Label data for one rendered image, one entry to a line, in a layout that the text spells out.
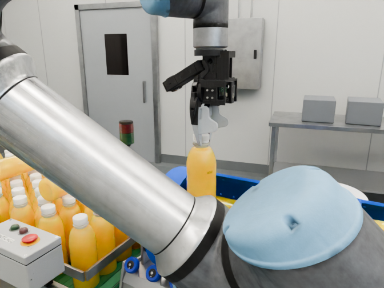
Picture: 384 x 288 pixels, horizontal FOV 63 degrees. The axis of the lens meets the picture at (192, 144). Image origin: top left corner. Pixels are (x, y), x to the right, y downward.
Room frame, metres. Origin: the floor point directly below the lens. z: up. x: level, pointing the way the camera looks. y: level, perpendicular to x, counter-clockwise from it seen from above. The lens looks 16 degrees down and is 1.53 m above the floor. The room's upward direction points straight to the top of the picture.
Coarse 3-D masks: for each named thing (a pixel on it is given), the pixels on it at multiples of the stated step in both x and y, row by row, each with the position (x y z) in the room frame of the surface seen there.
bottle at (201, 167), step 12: (204, 144) 0.71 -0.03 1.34; (192, 156) 0.70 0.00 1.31; (204, 156) 0.70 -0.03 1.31; (192, 168) 0.70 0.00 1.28; (204, 168) 0.69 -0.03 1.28; (216, 168) 0.72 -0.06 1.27; (192, 180) 0.70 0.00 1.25; (204, 180) 0.69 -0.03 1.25; (192, 192) 0.70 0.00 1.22; (204, 192) 0.69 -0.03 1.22
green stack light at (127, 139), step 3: (120, 135) 1.34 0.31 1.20; (123, 135) 1.33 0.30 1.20; (126, 135) 1.33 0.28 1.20; (129, 135) 1.33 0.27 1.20; (132, 135) 1.34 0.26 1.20; (120, 138) 1.34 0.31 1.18; (123, 138) 1.33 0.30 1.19; (126, 138) 1.33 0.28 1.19; (129, 138) 1.33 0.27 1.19; (132, 138) 1.34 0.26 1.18; (123, 141) 1.33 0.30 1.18; (126, 141) 1.33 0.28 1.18; (129, 141) 1.33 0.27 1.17; (132, 141) 1.34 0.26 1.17; (126, 144) 1.33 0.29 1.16; (129, 144) 1.33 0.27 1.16
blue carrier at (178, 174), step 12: (180, 168) 0.83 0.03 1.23; (180, 180) 0.76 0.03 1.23; (216, 180) 0.87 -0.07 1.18; (228, 180) 0.84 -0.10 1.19; (240, 180) 0.80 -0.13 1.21; (252, 180) 0.79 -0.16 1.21; (216, 192) 0.90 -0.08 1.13; (228, 192) 0.88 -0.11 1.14; (240, 192) 0.86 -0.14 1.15; (372, 204) 0.65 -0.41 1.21; (372, 216) 0.69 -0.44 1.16
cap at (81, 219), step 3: (81, 213) 0.79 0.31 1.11; (84, 213) 0.79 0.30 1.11; (75, 216) 0.78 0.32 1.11; (78, 216) 0.78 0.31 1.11; (81, 216) 0.78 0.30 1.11; (84, 216) 0.78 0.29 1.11; (75, 219) 0.76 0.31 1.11; (78, 219) 0.76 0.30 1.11; (81, 219) 0.76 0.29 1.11; (84, 219) 0.76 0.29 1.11; (87, 219) 0.78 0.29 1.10; (75, 222) 0.76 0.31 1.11; (78, 222) 0.75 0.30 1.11; (81, 222) 0.76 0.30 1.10; (84, 222) 0.76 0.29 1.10; (75, 225) 0.76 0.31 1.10; (78, 225) 0.76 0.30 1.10; (81, 225) 0.76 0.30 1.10
